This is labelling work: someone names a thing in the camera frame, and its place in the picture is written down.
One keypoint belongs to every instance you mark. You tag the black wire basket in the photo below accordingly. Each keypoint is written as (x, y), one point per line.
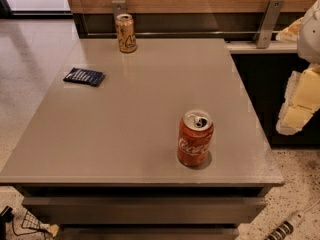
(31, 224)

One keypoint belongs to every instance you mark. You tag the metal wall bracket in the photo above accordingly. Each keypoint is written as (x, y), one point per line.
(118, 7)
(263, 36)

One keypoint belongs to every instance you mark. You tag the white power strip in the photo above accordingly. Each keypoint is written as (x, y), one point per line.
(288, 226)

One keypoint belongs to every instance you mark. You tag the left metal wall bracket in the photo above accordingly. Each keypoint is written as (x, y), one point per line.
(118, 7)

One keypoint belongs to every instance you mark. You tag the orange soda can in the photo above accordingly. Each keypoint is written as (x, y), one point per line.
(126, 33)

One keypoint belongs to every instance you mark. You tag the dark blue snack packet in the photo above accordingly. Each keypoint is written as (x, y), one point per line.
(84, 76)

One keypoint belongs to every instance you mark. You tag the grey upper drawer front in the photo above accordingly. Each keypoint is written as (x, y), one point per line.
(145, 210)

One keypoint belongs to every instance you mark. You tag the red coke can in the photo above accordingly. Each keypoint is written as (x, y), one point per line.
(194, 138)

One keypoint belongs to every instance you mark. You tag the grey lower drawer front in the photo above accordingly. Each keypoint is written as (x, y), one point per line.
(153, 233)

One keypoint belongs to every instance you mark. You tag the black device with cable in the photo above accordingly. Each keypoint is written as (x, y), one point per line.
(6, 216)

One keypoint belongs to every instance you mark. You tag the grey drawer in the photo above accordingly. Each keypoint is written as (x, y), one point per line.
(145, 210)
(153, 233)

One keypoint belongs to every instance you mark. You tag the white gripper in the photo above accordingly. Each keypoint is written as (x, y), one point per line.
(310, 34)

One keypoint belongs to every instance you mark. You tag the right metal wall bracket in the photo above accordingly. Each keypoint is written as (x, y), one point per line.
(263, 36)

